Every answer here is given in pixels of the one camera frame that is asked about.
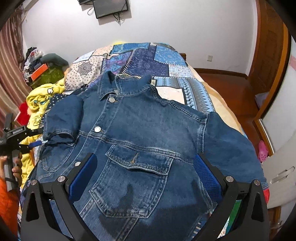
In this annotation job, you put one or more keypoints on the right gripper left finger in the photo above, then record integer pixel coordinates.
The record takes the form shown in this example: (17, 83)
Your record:
(38, 219)

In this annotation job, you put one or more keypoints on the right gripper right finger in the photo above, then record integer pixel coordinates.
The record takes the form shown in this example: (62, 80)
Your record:
(251, 221)

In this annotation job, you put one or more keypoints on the blue denim jacket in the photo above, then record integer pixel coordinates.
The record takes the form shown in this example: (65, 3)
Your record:
(144, 186)

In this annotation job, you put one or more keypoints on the orange sleeve forearm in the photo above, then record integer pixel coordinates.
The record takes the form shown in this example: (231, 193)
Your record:
(9, 208)

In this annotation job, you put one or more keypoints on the pile of clutter and clothes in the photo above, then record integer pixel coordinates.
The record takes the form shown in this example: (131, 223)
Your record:
(40, 68)

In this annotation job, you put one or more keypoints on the person left hand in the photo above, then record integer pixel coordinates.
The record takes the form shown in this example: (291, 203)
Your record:
(16, 170)

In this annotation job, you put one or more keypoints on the red plush item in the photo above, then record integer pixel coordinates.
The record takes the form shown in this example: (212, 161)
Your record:
(23, 117)

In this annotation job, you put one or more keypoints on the yellow duck fleece blanket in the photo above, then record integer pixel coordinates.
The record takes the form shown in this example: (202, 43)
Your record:
(37, 101)

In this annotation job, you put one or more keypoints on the striped red curtain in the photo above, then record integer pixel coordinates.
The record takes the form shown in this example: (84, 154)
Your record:
(14, 89)

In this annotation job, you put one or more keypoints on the pink croc shoe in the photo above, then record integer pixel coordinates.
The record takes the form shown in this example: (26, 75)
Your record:
(262, 151)

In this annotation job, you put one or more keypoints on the patchwork patterned bed quilt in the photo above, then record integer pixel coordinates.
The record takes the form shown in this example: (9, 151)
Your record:
(173, 77)

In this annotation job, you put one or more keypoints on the brown wooden door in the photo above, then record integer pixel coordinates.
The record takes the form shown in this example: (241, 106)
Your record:
(272, 52)

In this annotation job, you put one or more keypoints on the white cabinet with handle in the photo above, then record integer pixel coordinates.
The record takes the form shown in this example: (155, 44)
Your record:
(279, 170)

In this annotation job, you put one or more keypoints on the wall mounted black television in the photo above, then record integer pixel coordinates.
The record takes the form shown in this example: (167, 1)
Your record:
(104, 8)

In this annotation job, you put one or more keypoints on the white wall socket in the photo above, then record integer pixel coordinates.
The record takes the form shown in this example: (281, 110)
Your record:
(209, 58)

